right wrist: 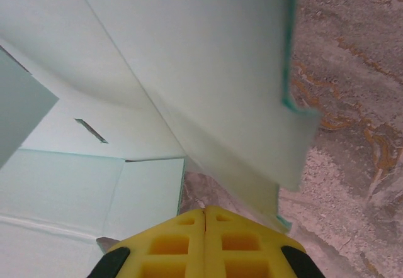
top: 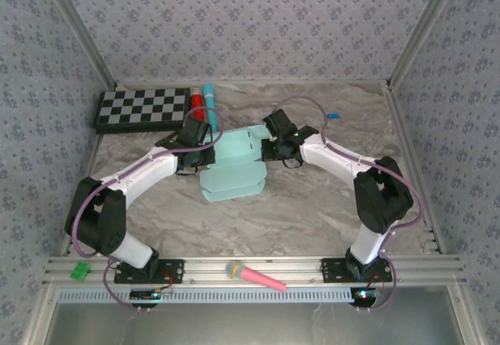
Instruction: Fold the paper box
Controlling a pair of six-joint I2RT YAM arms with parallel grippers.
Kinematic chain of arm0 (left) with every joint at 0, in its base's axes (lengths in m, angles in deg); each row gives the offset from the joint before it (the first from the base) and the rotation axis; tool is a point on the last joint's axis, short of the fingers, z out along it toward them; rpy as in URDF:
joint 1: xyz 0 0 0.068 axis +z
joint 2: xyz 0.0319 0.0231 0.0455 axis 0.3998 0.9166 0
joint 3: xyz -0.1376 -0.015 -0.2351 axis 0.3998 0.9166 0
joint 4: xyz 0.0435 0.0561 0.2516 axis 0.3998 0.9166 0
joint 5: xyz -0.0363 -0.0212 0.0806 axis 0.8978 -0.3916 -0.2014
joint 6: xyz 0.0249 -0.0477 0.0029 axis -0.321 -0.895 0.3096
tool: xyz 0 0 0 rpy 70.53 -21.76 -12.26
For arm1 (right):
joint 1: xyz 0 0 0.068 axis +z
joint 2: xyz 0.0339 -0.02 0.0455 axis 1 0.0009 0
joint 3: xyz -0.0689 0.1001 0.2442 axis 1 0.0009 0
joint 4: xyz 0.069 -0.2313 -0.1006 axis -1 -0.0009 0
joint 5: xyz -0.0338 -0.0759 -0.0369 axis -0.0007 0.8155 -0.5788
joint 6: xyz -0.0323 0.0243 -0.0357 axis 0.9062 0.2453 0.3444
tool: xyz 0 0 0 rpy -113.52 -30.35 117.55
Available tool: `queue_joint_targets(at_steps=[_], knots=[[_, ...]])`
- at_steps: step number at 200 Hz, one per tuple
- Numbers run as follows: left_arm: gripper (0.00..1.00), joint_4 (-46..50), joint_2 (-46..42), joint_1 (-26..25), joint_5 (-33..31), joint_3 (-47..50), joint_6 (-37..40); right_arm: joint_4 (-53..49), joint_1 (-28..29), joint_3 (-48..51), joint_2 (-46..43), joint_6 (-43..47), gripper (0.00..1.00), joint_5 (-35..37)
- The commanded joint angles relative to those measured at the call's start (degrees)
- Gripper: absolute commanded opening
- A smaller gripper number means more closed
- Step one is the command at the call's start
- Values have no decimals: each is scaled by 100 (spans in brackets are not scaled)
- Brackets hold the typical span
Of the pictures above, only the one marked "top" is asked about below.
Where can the light teal paper box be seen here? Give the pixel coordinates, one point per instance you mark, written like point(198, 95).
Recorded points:
point(234, 177)

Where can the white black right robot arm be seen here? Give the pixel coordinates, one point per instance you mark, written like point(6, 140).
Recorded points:
point(336, 157)

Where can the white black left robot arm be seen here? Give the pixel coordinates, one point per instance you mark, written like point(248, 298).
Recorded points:
point(148, 169)

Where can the red glitter tube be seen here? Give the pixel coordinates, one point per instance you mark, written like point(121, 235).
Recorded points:
point(197, 105)

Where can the teal marker pen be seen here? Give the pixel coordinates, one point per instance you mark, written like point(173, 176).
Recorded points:
point(210, 103)

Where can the small blue clip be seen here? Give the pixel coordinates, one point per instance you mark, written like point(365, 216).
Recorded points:
point(334, 116)

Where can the black grey chessboard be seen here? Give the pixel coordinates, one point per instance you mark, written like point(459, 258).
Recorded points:
point(140, 105)

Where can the pink toy microphone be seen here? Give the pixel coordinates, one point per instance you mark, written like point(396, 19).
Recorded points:
point(254, 276)

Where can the green plastic block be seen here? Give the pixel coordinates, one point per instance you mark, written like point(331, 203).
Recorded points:
point(80, 271)

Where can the grey metal sheet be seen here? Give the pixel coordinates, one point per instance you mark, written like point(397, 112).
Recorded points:
point(250, 325)

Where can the thin aluminium wall rail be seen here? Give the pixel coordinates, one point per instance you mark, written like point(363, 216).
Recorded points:
point(254, 82)

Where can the aluminium side rail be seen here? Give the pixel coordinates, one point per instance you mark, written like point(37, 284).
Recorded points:
point(402, 126)
point(91, 155)

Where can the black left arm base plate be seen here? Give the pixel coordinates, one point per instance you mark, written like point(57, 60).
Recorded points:
point(172, 271)

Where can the long aluminium mounting rail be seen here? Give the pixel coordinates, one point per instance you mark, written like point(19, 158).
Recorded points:
point(297, 271)

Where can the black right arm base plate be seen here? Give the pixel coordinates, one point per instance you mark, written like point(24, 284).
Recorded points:
point(332, 271)

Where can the aluminium frame post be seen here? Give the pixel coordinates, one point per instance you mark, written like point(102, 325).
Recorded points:
point(423, 29)
point(80, 29)

